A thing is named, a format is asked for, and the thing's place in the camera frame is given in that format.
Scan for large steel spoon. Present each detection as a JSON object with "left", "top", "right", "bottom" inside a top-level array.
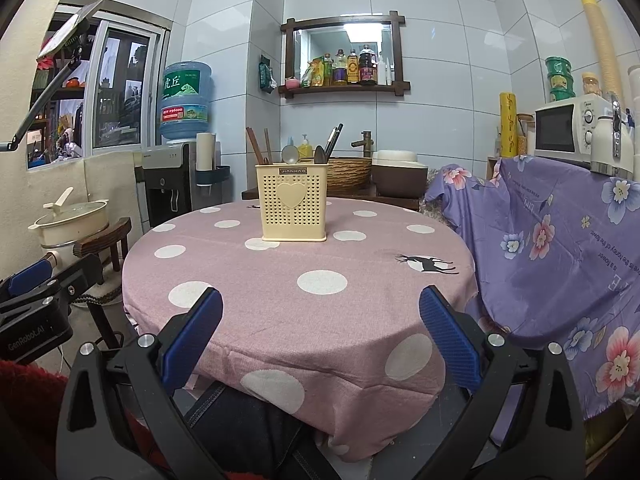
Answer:
[{"left": 314, "top": 145, "right": 328, "bottom": 165}]

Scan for slim steel spoon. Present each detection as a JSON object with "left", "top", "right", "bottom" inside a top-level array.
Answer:
[{"left": 281, "top": 144, "right": 299, "bottom": 164}]

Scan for dark chopstick gold band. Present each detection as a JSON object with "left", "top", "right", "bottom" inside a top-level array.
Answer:
[{"left": 324, "top": 124, "right": 343, "bottom": 162}]

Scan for cream pot with lid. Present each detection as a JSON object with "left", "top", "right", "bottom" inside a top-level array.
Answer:
[{"left": 28, "top": 186, "right": 108, "bottom": 248}]

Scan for small wooden stool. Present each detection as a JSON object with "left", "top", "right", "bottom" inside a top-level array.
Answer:
[{"left": 73, "top": 217, "right": 132, "bottom": 289}]

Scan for purple floral cloth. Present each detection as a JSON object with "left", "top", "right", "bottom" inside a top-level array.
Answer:
[{"left": 425, "top": 156, "right": 639, "bottom": 418}]

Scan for grey water dispenser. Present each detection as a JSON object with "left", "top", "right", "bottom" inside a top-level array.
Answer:
[{"left": 137, "top": 141, "right": 230, "bottom": 228}]

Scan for pink polka dot tablecloth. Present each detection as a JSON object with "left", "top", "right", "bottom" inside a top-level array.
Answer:
[{"left": 122, "top": 198, "right": 477, "bottom": 462}]

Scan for blue water jug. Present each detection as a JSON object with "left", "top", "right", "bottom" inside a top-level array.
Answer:
[{"left": 158, "top": 62, "right": 213, "bottom": 142}]

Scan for cream plastic utensil holder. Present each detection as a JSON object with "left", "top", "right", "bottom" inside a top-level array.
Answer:
[{"left": 255, "top": 162, "right": 329, "bottom": 243}]

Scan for brown white rice cooker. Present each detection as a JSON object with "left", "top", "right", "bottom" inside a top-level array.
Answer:
[{"left": 371, "top": 150, "right": 428, "bottom": 198}]

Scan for white electric kettle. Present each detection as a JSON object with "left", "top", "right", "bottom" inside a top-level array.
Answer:
[{"left": 590, "top": 91, "right": 634, "bottom": 180}]

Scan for white microwave oven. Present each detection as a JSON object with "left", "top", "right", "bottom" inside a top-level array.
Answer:
[{"left": 534, "top": 94, "right": 612, "bottom": 166}]

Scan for yellow rolled packet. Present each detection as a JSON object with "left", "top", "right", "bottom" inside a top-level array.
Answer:
[{"left": 499, "top": 92, "right": 518, "bottom": 158}]

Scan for yellow soap dispenser bottle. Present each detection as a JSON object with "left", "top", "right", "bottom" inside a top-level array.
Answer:
[{"left": 297, "top": 133, "right": 314, "bottom": 160}]

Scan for green hanging packet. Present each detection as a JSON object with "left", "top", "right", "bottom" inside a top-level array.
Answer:
[{"left": 258, "top": 55, "right": 278, "bottom": 93}]

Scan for brass faucet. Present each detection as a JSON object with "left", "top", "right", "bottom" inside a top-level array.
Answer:
[{"left": 352, "top": 130, "right": 374, "bottom": 158}]

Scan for green stacked cups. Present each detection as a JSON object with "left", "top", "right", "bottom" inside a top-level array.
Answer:
[{"left": 544, "top": 56, "right": 575, "bottom": 101}]

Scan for dark soy sauce bottle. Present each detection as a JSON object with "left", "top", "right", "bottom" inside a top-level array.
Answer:
[{"left": 358, "top": 44, "right": 378, "bottom": 86}]

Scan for yellow oil bottle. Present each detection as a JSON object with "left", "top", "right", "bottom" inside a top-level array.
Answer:
[{"left": 346, "top": 49, "right": 359, "bottom": 84}]

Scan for window with frame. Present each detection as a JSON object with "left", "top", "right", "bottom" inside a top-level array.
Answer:
[{"left": 26, "top": 0, "right": 171, "bottom": 169}]

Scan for dark wooden wall shelf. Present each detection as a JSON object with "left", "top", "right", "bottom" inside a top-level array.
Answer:
[{"left": 279, "top": 11, "right": 410, "bottom": 99}]

